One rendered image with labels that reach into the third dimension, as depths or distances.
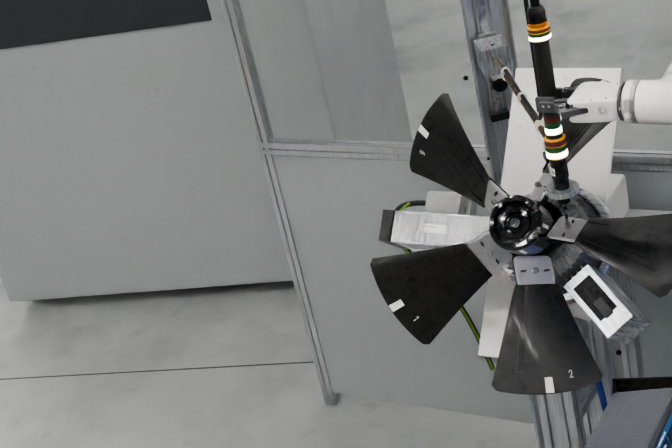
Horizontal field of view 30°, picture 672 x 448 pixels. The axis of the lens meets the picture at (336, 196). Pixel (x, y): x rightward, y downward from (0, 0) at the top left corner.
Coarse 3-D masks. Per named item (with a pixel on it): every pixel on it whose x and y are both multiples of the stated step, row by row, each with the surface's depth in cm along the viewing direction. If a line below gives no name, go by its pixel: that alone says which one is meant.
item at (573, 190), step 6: (546, 156) 257; (546, 162) 257; (552, 180) 259; (570, 180) 259; (546, 186) 259; (552, 186) 258; (570, 186) 257; (576, 186) 256; (546, 192) 257; (552, 192) 256; (558, 192) 255; (564, 192) 255; (570, 192) 254; (576, 192) 255; (552, 198) 256; (558, 198) 255; (564, 198) 255
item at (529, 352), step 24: (528, 288) 261; (552, 288) 263; (528, 312) 259; (552, 312) 261; (504, 336) 258; (528, 336) 258; (552, 336) 259; (576, 336) 260; (504, 360) 257; (528, 360) 257; (552, 360) 257; (576, 360) 258; (504, 384) 256; (528, 384) 256; (576, 384) 256
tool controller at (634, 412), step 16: (624, 400) 199; (640, 400) 197; (656, 400) 195; (608, 416) 197; (624, 416) 195; (640, 416) 193; (656, 416) 191; (608, 432) 192; (624, 432) 191; (640, 432) 189; (656, 432) 188
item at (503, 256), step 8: (488, 232) 267; (480, 240) 268; (488, 240) 268; (472, 248) 269; (480, 248) 269; (488, 248) 269; (496, 248) 269; (480, 256) 270; (488, 256) 270; (496, 256) 270; (504, 256) 270; (512, 256) 270; (488, 264) 271; (496, 264) 271
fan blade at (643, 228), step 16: (592, 224) 261; (608, 224) 260; (624, 224) 259; (640, 224) 257; (656, 224) 256; (576, 240) 257; (592, 240) 256; (608, 240) 255; (624, 240) 254; (640, 240) 253; (656, 240) 252; (608, 256) 252; (624, 256) 251; (640, 256) 250; (656, 256) 249; (624, 272) 249; (640, 272) 248; (656, 272) 247; (656, 288) 245
